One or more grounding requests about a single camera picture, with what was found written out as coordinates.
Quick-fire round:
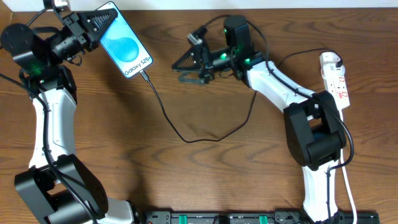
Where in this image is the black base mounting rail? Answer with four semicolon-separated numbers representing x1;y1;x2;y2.
134;210;381;224

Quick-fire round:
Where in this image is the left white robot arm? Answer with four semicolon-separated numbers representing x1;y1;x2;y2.
1;9;134;223

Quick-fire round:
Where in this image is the cardboard box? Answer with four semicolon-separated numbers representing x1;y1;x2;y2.
0;1;14;32

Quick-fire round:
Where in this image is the black USB charging cable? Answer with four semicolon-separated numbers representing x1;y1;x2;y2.
139;47;344;144

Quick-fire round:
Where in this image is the white power strip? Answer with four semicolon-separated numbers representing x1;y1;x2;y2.
321;63;350;110

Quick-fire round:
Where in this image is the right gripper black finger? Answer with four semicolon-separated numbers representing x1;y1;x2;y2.
178;72;210;85
172;47;201;71

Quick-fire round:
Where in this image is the white USB charger plug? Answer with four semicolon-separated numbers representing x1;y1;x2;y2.
320;52;343;68

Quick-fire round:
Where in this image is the blue Samsung Galaxy smartphone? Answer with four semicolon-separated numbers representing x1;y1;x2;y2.
98;1;153;78

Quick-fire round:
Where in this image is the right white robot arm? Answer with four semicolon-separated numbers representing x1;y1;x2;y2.
172;15;346;223

